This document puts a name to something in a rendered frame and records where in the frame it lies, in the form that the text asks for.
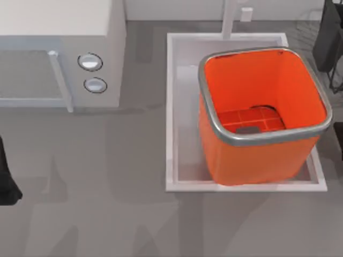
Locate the microwave oven door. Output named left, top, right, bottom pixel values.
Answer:
left=0, top=37, right=73, bottom=108

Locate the orange basket with grey rim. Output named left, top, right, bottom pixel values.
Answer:
left=198, top=47, right=333, bottom=186

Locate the tall white tap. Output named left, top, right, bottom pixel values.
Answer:
left=221, top=0, right=236, bottom=40

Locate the microwave door handle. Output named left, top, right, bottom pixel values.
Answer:
left=47, top=50, right=74, bottom=113

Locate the white sink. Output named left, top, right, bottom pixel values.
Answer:
left=165, top=32, right=329, bottom=193

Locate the pale microwave oven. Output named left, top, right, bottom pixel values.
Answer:
left=0, top=0, right=126, bottom=113

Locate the round microwave knob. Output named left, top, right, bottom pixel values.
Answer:
left=83, top=77, right=108, bottom=94
left=77, top=52, right=104, bottom=72

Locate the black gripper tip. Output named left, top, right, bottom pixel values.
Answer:
left=0, top=136, right=23, bottom=206

